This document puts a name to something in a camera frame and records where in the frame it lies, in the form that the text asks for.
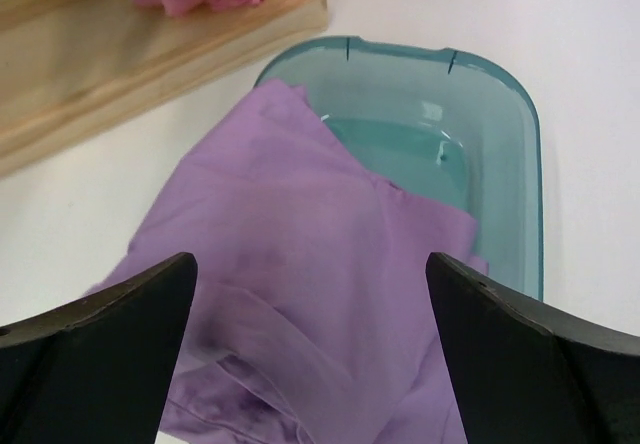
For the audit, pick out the teal plastic bin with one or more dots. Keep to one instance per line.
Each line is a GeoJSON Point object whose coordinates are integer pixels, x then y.
{"type": "Point", "coordinates": [444, 124]}

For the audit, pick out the purple trousers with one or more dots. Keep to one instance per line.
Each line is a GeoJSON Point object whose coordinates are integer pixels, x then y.
{"type": "Point", "coordinates": [311, 320]}

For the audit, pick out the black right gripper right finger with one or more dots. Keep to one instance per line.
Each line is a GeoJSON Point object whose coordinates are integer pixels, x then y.
{"type": "Point", "coordinates": [525, 372]}

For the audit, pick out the wooden clothes rack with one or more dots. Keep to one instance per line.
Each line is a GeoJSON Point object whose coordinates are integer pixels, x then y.
{"type": "Point", "coordinates": [71, 69]}

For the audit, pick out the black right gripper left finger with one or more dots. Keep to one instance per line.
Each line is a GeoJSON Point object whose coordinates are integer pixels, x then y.
{"type": "Point", "coordinates": [98, 369]}

